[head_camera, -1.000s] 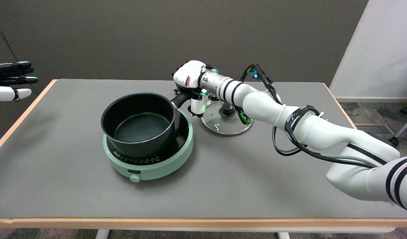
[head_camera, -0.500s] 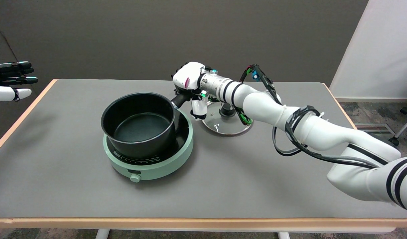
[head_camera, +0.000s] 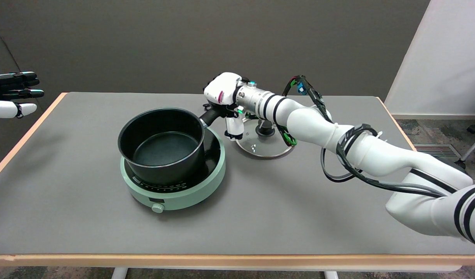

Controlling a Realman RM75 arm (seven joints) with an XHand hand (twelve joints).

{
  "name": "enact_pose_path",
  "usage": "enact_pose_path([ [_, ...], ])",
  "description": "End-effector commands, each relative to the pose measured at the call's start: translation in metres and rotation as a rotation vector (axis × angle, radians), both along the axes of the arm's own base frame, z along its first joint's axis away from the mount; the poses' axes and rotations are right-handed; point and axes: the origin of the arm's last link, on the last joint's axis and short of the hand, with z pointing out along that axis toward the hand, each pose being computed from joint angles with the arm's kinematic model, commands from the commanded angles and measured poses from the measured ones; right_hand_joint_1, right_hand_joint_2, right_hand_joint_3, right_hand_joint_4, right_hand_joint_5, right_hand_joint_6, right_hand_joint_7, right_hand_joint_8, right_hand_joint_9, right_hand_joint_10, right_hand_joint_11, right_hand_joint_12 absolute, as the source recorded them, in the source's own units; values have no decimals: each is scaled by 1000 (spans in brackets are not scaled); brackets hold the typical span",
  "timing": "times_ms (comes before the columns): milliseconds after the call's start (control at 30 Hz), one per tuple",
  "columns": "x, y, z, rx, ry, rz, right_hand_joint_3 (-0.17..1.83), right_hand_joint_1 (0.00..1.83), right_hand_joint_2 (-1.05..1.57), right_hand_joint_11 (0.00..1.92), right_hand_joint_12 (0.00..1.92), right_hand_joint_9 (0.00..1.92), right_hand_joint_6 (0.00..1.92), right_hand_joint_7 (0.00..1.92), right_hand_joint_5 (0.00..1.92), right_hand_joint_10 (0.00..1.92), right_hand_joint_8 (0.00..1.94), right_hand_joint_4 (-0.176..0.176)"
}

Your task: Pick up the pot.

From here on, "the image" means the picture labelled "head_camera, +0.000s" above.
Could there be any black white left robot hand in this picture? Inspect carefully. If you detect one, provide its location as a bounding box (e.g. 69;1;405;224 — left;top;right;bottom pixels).
0;71;45;119

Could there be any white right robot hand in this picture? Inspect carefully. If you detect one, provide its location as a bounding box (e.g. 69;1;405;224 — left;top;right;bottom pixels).
203;72;249;141

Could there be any black pot with long handle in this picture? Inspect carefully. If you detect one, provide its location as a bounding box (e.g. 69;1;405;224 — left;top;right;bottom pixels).
117;105;228;186

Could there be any glass lid with black knob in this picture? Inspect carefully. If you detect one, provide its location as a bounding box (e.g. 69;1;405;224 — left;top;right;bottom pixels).
236;118;296;159

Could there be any green round induction cooker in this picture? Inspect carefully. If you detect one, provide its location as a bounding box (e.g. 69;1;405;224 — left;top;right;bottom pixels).
120;126;226;214

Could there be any grey table mat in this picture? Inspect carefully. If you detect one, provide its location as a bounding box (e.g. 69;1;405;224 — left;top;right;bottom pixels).
0;92;475;255

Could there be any floor vent grille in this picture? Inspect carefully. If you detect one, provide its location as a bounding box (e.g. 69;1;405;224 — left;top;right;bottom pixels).
414;144;462;158

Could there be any green-tipped wire bundle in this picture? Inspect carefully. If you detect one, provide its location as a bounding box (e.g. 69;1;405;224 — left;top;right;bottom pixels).
243;110;299;148

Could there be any cable harness with blue connector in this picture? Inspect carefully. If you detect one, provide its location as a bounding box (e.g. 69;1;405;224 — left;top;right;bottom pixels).
282;75;335;124

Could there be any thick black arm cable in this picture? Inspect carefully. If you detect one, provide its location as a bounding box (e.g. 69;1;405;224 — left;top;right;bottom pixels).
321;124;449;198

